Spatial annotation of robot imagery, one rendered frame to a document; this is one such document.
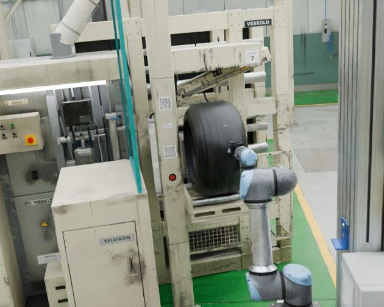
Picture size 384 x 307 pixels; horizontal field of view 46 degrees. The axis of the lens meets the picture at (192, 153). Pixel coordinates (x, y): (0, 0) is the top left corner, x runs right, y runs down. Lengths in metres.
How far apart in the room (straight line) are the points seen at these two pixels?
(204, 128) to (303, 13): 9.47
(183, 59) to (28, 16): 9.97
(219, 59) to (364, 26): 1.69
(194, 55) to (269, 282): 1.54
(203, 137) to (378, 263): 1.36
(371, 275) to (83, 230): 1.16
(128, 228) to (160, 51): 1.06
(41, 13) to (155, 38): 10.04
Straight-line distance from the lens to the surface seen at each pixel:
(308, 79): 11.94
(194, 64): 2.90
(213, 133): 2.56
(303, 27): 11.89
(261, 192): 1.85
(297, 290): 1.95
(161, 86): 2.62
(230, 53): 2.95
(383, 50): 1.37
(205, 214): 2.81
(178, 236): 2.90
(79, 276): 2.11
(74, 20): 2.86
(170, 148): 2.69
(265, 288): 1.93
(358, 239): 1.52
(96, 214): 1.99
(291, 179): 1.89
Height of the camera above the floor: 1.96
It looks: 16 degrees down
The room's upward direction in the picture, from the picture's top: 5 degrees counter-clockwise
